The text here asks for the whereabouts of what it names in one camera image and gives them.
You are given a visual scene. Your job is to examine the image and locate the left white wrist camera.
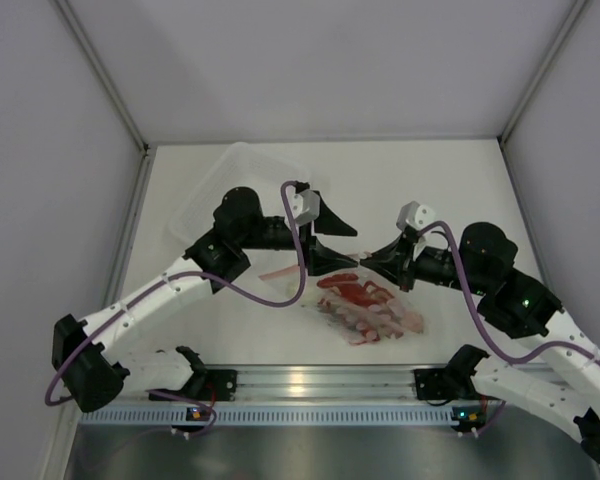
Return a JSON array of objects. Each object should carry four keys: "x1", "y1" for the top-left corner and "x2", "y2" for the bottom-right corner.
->
[{"x1": 287, "y1": 189, "x2": 321, "y2": 227}]

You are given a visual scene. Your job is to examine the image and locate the translucent white plastic basket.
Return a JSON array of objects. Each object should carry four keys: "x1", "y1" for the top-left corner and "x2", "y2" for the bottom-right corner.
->
[{"x1": 168, "y1": 142, "x2": 311, "y2": 246}]

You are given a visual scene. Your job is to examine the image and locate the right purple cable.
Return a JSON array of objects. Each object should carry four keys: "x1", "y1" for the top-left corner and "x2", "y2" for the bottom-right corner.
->
[{"x1": 414, "y1": 221, "x2": 581, "y2": 362}]

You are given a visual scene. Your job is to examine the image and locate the red fake lobster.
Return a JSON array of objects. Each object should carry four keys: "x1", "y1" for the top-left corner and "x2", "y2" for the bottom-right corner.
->
[{"x1": 316, "y1": 273, "x2": 407, "y2": 346}]

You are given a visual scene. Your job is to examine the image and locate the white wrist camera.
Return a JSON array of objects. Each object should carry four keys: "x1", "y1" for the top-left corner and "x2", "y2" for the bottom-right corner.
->
[
  {"x1": 396, "y1": 201, "x2": 437, "y2": 231},
  {"x1": 287, "y1": 189, "x2": 321, "y2": 227}
]

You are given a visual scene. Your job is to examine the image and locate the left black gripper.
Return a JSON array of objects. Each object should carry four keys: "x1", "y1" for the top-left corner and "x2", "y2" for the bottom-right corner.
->
[{"x1": 238, "y1": 195, "x2": 358, "y2": 276}]

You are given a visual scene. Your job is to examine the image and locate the aluminium frame post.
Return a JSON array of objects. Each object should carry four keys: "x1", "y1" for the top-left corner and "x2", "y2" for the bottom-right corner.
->
[
  {"x1": 499, "y1": 0, "x2": 591, "y2": 144},
  {"x1": 50, "y1": 0, "x2": 148, "y2": 153}
]

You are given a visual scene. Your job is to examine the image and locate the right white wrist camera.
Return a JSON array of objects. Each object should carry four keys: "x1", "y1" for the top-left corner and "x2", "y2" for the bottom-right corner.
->
[{"x1": 396, "y1": 201, "x2": 437, "y2": 231}]

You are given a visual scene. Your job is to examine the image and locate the clear zip top bag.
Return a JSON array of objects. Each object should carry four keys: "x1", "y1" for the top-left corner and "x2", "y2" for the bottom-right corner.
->
[{"x1": 257, "y1": 249, "x2": 429, "y2": 347}]

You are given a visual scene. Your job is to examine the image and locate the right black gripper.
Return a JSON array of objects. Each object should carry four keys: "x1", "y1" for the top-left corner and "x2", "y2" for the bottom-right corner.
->
[{"x1": 361, "y1": 232, "x2": 490, "y2": 296}]

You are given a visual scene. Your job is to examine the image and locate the white slotted cable duct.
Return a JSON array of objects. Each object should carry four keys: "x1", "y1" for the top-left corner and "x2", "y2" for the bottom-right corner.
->
[{"x1": 79, "y1": 404, "x2": 486, "y2": 427}]

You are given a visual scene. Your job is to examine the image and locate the right aluminium frame post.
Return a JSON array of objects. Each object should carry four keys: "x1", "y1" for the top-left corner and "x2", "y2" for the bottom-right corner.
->
[{"x1": 499, "y1": 0, "x2": 591, "y2": 144}]

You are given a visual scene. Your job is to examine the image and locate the left aluminium frame post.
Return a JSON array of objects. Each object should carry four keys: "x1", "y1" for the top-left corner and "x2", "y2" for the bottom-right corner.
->
[{"x1": 50, "y1": 0, "x2": 148, "y2": 153}]

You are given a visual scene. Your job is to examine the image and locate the aluminium rail base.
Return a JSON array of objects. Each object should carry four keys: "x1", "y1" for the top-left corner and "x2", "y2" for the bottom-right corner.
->
[{"x1": 122, "y1": 363, "x2": 554, "y2": 404}]

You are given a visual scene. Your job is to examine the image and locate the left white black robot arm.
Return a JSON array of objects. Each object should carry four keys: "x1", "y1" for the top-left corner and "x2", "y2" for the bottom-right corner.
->
[{"x1": 44, "y1": 181, "x2": 357, "y2": 413}]

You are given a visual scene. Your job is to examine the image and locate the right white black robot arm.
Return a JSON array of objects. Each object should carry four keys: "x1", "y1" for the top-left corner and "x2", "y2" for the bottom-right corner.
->
[{"x1": 361, "y1": 221, "x2": 600, "y2": 465}]

